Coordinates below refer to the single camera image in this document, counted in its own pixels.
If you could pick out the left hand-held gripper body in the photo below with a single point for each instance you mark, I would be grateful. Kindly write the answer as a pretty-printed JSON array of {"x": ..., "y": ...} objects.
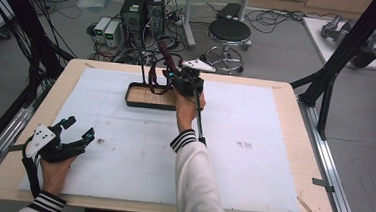
[{"x": 41, "y": 139}]

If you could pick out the white power supply unit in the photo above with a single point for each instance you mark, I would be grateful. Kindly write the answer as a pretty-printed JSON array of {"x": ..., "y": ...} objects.
[
  {"x": 100, "y": 29},
  {"x": 111, "y": 34}
]

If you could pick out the wooden table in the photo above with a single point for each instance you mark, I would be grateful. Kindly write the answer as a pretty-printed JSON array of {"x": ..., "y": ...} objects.
[{"x": 294, "y": 127}]

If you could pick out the white foam mat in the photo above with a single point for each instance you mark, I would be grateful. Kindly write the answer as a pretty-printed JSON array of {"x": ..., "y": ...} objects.
[{"x": 122, "y": 161}]

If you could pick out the flat black box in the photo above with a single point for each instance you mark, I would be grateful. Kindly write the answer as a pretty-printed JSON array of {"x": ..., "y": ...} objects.
[{"x": 229, "y": 10}]

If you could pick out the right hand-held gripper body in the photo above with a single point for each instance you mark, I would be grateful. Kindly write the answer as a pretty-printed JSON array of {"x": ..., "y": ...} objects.
[{"x": 189, "y": 82}]

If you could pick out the grey table leg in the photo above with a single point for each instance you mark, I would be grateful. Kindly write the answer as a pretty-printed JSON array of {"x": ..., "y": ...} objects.
[
  {"x": 189, "y": 22},
  {"x": 244, "y": 4}
]

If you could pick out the dark grey robot part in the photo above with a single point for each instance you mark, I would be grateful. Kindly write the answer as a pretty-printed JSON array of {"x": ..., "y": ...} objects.
[{"x": 366, "y": 56}]

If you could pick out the person's left hand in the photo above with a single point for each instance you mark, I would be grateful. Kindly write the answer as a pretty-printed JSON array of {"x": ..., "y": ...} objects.
[{"x": 54, "y": 177}]

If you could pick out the metal bracket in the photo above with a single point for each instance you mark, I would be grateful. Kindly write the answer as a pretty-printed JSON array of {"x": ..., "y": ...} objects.
[
  {"x": 322, "y": 184},
  {"x": 12, "y": 149}
]

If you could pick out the person's right hand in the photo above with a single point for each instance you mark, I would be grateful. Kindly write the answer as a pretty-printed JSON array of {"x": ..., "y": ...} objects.
[{"x": 187, "y": 111}]

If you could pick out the black round stool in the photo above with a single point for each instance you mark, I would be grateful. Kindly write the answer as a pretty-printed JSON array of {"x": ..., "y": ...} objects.
[{"x": 229, "y": 30}]

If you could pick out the black rack with wooden base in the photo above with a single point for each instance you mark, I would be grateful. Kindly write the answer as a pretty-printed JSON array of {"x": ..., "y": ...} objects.
[{"x": 143, "y": 98}]

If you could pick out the black computer tower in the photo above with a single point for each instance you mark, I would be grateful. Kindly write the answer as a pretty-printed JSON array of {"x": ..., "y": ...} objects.
[
  {"x": 155, "y": 11},
  {"x": 133, "y": 13}
]

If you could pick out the white floor board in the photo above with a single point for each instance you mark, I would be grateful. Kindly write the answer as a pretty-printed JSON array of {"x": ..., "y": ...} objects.
[{"x": 320, "y": 41}]

